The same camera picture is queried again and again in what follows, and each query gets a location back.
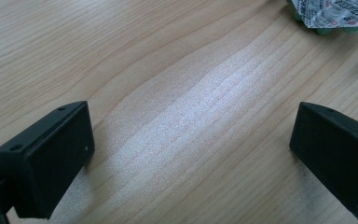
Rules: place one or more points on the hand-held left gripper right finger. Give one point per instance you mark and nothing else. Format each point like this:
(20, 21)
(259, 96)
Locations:
(335, 155)

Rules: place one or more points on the silver blister pack green pills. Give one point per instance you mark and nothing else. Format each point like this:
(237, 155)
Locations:
(332, 12)

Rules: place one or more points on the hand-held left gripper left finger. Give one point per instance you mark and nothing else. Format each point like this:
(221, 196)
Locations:
(49, 161)

